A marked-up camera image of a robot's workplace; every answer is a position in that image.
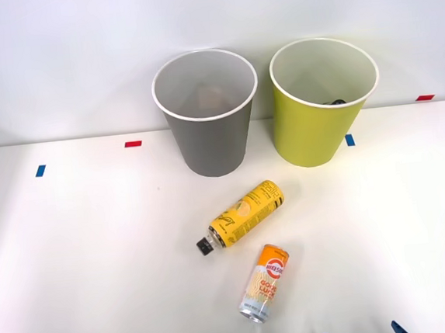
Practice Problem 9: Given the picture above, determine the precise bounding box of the orange and white drink can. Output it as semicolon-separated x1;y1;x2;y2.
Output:
233;241;297;326

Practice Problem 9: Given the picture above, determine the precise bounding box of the yellow bottle with black cap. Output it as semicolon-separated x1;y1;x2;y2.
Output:
191;178;290;258

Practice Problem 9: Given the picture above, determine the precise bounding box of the yellow-green plastic waste bin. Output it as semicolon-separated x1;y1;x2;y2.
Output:
264;32;388;171

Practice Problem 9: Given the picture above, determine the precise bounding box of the grey plastic waste bin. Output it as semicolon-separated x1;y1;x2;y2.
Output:
148;43;267;184

